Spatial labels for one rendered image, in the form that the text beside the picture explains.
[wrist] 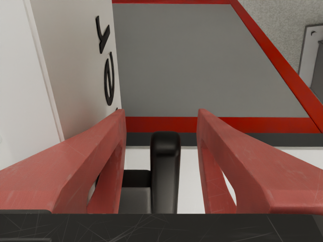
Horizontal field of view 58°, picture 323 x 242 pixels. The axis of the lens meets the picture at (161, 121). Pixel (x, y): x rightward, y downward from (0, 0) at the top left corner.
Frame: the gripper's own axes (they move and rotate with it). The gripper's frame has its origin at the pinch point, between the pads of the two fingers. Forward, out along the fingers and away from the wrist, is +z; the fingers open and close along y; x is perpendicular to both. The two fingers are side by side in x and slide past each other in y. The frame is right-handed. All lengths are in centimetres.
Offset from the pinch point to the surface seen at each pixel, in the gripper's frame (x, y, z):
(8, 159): 7.2, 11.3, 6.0
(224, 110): 14.1, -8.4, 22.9
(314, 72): 41, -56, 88
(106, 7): -3.6, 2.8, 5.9
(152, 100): 14.1, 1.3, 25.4
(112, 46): -1.3, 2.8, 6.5
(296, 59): 37, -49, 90
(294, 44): 31, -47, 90
